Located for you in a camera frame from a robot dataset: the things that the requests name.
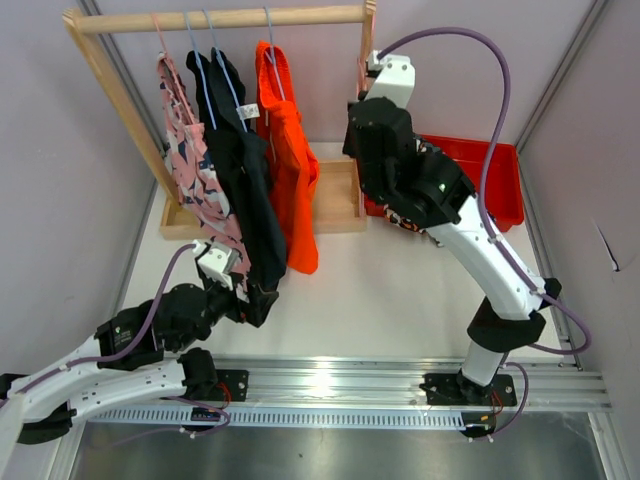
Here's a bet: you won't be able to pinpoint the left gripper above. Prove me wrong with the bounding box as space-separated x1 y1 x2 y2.
175 271 278 351

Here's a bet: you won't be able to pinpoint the orange camouflage shorts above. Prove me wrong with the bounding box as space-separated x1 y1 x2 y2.
382 136 441 235

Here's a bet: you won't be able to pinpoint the blue hanger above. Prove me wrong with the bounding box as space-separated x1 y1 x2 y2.
202 9 248 132
183 11 217 130
262 5 287 101

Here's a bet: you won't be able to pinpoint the dark navy shorts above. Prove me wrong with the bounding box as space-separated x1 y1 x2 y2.
197 47 289 329

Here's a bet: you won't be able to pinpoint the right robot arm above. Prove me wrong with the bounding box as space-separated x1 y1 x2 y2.
343 97 561 404

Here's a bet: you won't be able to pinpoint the pink shark print shorts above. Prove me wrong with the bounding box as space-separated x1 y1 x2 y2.
157 51 251 285

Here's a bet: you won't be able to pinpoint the black shorts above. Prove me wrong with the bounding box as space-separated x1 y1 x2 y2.
186 50 219 130

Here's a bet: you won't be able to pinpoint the wooden clothes rack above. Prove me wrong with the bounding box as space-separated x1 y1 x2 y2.
63 1 376 241

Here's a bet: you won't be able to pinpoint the red plastic bin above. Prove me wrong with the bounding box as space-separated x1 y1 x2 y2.
364 137 524 246

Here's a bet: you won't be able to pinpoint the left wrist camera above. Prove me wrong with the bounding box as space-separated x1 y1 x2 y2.
192 240 239 277

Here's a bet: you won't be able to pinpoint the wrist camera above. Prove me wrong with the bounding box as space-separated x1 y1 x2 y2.
192 240 239 277
358 50 416 108

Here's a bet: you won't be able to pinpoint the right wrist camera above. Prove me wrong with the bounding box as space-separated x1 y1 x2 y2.
358 50 416 108

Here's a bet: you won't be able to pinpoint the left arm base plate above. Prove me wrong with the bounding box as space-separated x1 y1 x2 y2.
201 369 250 404

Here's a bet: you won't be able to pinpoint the aluminium mounting rail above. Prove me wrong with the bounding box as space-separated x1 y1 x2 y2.
91 358 611 436

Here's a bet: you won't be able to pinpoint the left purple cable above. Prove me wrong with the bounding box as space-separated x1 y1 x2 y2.
0 244 234 441

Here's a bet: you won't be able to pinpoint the purple cable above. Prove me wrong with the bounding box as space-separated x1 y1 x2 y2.
0 244 234 441
372 27 594 357

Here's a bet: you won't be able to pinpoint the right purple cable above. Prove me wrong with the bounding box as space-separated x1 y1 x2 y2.
372 27 594 357

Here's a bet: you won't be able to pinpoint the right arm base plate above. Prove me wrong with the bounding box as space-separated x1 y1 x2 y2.
419 372 517 407

